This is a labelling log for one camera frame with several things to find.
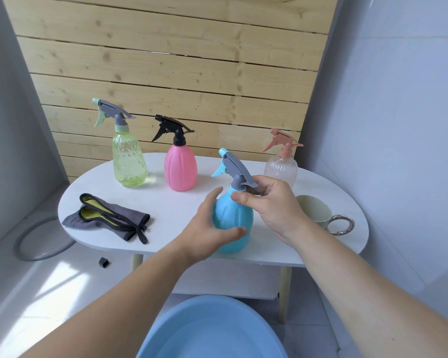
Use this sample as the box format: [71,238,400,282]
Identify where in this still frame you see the person's right hand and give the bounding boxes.
[230,175,314,249]

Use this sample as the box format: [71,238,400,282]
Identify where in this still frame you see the person's left hand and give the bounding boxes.
[173,186,248,265]

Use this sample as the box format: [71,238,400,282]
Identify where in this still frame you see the blue spray bottle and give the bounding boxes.
[212,186,254,254]

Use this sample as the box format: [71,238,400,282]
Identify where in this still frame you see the beige cup with metal handle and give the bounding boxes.
[295,194,356,236]

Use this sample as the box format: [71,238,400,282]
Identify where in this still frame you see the clear ribbed spray bottle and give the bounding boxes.
[263,156,299,190]

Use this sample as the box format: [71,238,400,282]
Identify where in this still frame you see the blue grey spray nozzle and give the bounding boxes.
[211,148,259,192]

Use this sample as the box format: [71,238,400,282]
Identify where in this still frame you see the pink spray bottle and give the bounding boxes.
[164,145,199,192]

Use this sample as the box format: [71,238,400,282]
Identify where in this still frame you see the orange spray head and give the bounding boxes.
[261,128,305,160]

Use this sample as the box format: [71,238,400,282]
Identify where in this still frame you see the green clear spray bottle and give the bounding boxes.
[112,130,149,188]

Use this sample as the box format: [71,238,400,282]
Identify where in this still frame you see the black spray nozzle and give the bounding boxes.
[151,114,196,147]

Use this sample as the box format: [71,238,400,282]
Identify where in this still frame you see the green grey spray nozzle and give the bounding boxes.
[92,97,136,134]

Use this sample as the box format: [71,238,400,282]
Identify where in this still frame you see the person's right forearm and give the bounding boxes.
[291,221,448,358]

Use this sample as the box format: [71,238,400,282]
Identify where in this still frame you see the person's left forearm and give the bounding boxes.
[18,242,191,358]

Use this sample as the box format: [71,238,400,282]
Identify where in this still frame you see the white oval table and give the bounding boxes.
[57,152,370,325]

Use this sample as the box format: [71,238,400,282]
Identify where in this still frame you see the grey cloth with black trim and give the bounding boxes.
[61,193,151,245]

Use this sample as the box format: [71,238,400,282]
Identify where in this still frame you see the blue plastic basin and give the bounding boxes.
[135,294,289,358]

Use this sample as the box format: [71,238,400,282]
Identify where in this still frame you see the grey rubber ring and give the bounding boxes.
[13,215,77,262]

